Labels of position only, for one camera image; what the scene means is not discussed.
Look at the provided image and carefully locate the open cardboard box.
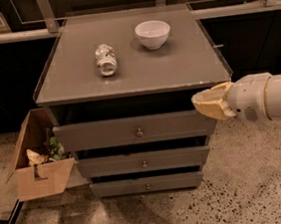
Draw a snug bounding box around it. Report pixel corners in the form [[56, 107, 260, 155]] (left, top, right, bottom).
[[6, 109, 75, 202]]

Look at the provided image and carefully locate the metal window frame railing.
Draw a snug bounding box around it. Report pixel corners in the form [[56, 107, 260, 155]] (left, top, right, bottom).
[[0, 0, 281, 45]]

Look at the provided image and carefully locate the grey top drawer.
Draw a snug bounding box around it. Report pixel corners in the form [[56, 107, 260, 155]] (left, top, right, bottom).
[[53, 111, 216, 151]]

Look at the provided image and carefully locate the grey drawer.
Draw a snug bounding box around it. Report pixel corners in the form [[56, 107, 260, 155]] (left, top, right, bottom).
[[53, 111, 216, 151], [91, 172, 203, 197], [76, 146, 209, 178]]

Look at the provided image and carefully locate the crumpled trash in box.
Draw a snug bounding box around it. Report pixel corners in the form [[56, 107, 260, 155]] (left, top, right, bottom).
[[26, 136, 69, 166]]

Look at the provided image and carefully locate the grey middle drawer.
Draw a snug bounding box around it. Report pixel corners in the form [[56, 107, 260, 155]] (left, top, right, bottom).
[[76, 146, 209, 178]]

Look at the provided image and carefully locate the grey drawer cabinet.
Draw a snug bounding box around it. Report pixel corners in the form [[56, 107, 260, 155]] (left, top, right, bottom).
[[34, 4, 232, 185]]

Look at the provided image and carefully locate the crushed printed drink can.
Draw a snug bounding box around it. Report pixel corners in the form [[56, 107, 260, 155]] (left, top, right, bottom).
[[95, 44, 118, 77]]

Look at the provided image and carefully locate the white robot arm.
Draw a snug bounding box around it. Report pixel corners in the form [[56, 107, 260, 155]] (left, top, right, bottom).
[[191, 73, 281, 123]]

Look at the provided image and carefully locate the white ceramic bowl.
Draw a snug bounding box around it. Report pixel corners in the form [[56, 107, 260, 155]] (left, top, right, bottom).
[[135, 20, 170, 50]]

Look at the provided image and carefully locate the grey bottom drawer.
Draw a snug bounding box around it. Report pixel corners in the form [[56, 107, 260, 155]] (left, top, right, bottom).
[[91, 172, 203, 197]]

